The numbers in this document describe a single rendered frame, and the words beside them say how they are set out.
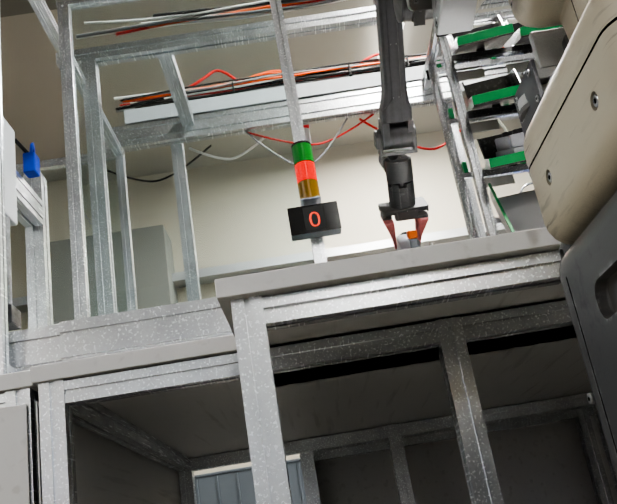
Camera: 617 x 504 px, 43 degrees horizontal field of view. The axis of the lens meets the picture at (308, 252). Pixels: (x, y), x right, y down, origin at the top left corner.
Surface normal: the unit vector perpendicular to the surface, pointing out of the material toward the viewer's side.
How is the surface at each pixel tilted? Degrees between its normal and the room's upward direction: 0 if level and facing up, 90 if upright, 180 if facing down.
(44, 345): 90
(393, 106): 133
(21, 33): 180
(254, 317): 90
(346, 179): 90
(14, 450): 90
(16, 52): 180
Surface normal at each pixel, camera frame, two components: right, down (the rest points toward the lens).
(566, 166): -0.99, 0.15
